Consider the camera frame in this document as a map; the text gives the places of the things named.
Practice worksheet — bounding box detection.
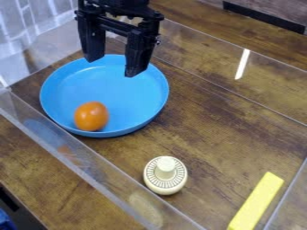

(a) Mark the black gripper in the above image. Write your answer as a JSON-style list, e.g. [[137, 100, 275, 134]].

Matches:
[[76, 0, 164, 77]]

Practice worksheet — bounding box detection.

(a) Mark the orange ball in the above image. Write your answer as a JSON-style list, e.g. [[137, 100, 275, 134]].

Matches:
[[74, 102, 109, 131]]

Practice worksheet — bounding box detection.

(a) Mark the blue round tray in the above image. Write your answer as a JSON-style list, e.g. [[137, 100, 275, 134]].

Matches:
[[40, 54, 169, 137]]

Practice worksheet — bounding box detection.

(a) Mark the yellow rectangular block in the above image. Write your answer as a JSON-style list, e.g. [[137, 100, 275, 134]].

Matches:
[[227, 172, 284, 230]]

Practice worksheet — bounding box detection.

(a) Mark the clear acrylic enclosure wall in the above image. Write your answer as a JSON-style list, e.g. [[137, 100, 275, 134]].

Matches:
[[0, 5, 307, 230]]

